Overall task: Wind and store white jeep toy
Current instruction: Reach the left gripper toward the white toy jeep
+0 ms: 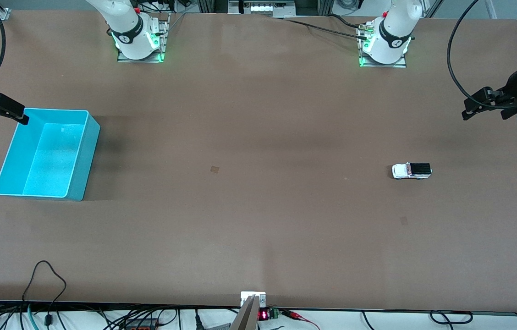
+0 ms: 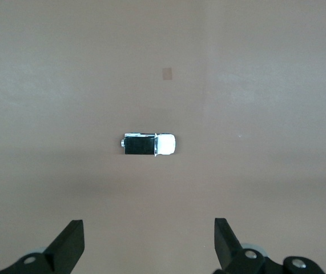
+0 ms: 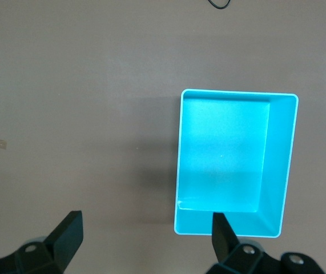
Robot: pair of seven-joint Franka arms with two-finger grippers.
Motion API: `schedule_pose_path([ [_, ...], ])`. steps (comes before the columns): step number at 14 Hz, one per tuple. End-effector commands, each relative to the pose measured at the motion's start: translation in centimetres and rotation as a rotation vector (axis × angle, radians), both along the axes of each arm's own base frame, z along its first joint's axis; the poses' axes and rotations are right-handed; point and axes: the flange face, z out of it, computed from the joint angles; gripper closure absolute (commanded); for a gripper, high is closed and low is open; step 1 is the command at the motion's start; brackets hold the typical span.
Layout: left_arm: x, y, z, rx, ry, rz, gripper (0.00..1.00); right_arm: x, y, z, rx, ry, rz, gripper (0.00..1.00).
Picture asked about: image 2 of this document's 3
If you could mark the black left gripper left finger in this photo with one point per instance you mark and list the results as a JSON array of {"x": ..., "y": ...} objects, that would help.
[{"x": 62, "y": 251}]

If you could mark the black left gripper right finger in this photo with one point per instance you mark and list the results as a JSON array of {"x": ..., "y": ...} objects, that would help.
[{"x": 228, "y": 248}]

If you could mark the white jeep toy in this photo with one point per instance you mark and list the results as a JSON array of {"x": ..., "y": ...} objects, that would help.
[{"x": 148, "y": 145}]

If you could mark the brown tape patch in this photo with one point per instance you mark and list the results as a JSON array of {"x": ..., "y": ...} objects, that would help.
[{"x": 167, "y": 73}]

